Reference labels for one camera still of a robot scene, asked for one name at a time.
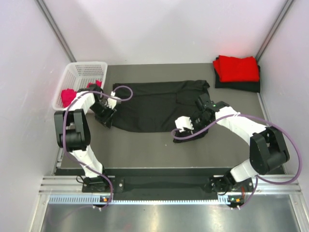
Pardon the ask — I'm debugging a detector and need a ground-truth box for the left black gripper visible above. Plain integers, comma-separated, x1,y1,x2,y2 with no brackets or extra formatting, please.
89,102,116,130

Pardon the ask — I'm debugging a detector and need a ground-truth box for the black t-shirt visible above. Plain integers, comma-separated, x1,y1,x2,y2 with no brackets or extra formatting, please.
213,57,260,93
112,80,210,133

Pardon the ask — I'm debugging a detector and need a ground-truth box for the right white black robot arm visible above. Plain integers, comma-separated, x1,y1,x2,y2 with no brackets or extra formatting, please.
192,94,290,191

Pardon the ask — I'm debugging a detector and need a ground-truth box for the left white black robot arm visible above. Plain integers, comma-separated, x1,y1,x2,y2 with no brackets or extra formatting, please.
54,85,122,192

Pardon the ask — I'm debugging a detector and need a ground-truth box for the pink crumpled t-shirt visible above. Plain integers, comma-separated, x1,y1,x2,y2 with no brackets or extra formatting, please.
60,80,102,108

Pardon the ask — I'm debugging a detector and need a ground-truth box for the white plastic basket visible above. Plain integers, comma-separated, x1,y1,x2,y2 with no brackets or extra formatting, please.
52,61,108,111

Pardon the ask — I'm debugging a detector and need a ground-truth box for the red folded t-shirt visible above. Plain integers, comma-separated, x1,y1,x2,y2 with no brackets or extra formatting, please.
213,55,260,83

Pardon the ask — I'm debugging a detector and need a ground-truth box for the black folded t-shirt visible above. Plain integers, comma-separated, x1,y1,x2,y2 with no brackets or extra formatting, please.
213,57,260,93

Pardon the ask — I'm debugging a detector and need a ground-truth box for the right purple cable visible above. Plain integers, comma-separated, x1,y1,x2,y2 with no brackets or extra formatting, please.
171,114,303,210

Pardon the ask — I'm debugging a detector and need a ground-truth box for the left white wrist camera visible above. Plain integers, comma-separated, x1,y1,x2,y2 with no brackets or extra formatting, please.
107,91,121,109

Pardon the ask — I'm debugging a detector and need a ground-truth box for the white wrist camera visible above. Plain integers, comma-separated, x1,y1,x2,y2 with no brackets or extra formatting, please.
107,91,121,109
175,116,194,132

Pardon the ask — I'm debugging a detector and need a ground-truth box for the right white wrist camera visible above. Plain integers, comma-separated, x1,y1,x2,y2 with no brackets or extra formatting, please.
175,116,194,132

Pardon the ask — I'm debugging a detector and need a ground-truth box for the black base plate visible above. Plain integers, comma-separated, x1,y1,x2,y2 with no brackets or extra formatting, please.
82,175,254,194

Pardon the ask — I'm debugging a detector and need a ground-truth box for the grey slotted cable duct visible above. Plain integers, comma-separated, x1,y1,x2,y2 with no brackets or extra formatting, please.
49,195,241,205

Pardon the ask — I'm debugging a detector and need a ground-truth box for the aluminium frame rail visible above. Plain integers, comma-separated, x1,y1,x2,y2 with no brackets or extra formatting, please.
39,174,302,195

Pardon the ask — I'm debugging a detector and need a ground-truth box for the left aluminium corner post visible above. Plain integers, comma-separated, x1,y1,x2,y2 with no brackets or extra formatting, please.
34,0,76,62

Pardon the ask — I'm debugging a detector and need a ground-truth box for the aluminium corner post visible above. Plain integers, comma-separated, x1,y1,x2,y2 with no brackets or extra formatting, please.
255,0,295,62
34,0,76,62

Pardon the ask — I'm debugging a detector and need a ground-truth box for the right aluminium corner post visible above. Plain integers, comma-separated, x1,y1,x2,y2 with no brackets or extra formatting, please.
255,0,295,62

